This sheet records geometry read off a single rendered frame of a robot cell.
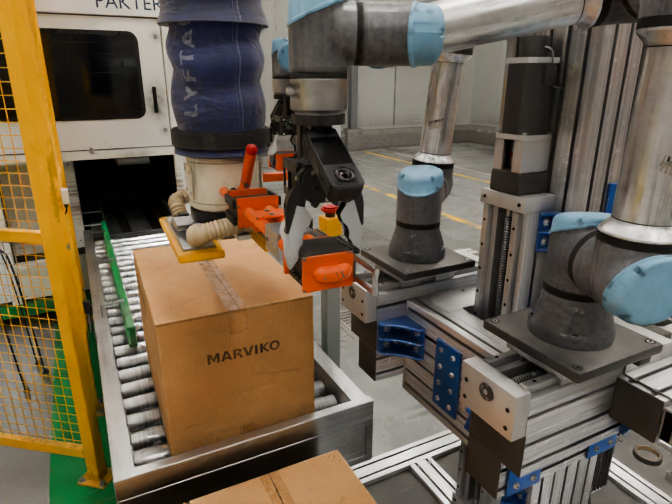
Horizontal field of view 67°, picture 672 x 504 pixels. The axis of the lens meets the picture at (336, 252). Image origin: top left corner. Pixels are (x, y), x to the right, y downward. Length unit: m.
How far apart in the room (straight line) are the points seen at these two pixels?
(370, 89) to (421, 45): 10.81
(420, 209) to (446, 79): 0.35
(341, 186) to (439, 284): 0.83
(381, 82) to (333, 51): 10.96
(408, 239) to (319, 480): 0.64
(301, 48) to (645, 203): 0.51
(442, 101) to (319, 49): 0.79
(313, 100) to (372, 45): 0.10
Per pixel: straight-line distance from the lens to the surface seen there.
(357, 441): 1.59
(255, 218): 0.93
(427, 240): 1.32
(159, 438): 1.60
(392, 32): 0.67
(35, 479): 2.48
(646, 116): 0.82
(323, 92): 0.66
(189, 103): 1.17
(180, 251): 1.15
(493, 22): 0.84
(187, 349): 1.31
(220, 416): 1.43
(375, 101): 11.56
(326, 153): 0.64
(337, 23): 0.66
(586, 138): 1.15
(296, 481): 1.39
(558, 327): 0.99
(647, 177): 0.82
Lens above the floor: 1.49
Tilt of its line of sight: 19 degrees down
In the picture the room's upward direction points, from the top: straight up
